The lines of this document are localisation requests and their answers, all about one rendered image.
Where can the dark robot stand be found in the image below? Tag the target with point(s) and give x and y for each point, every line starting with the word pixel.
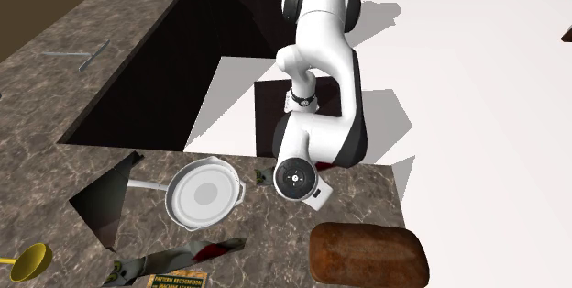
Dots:
pixel 268 117

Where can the brown bread loaf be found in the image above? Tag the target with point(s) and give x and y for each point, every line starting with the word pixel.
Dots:
pixel 366 255

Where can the grey knife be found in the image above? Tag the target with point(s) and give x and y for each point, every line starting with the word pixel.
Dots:
pixel 94 55

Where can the yellow ladle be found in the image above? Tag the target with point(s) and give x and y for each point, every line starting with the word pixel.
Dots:
pixel 30 262

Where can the white frying pan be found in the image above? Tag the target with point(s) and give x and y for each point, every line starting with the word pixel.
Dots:
pixel 203 194

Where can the yellow book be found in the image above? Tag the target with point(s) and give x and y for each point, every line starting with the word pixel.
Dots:
pixel 178 281

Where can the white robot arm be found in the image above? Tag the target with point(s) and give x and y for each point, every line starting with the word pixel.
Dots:
pixel 322 32

